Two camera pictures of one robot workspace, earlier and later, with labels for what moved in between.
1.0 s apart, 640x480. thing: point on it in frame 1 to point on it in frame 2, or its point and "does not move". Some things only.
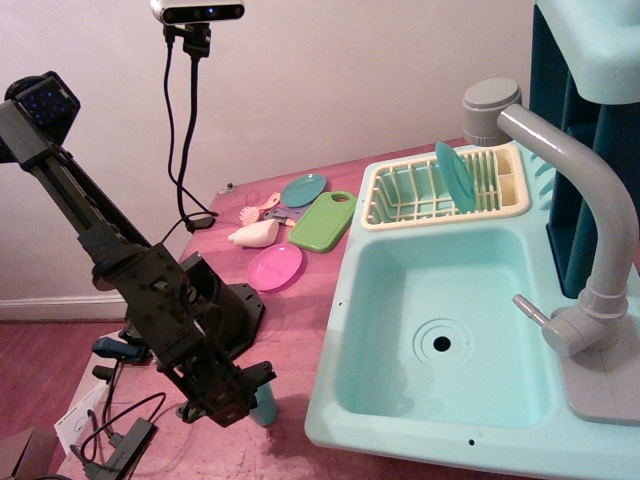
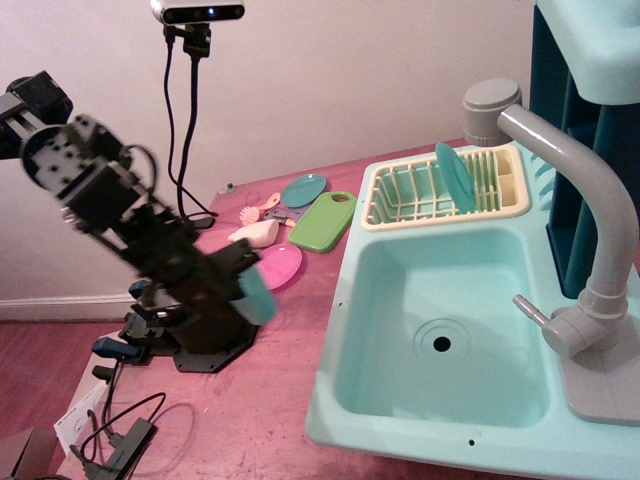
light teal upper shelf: [600, 40] does not move
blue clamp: [132, 354] does not move
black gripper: [219, 387] to [161, 244]
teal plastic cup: [267, 410] to [258, 306]
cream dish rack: [409, 193] does not move
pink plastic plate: [274, 267] does not move
